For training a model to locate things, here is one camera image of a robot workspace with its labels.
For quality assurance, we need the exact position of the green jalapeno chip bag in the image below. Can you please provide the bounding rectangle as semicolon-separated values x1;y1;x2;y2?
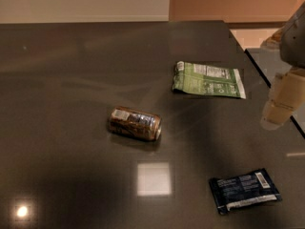
172;61;246;99

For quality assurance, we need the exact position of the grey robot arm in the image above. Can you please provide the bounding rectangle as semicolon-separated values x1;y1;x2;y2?
260;2;305;131

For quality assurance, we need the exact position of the orange soda can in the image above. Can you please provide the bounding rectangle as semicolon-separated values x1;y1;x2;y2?
109;106;161;141

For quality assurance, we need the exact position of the dark blue snack bag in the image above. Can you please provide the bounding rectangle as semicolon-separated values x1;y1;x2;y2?
209;168;282;215

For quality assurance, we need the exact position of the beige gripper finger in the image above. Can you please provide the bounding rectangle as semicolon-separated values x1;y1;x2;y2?
260;67;305;131

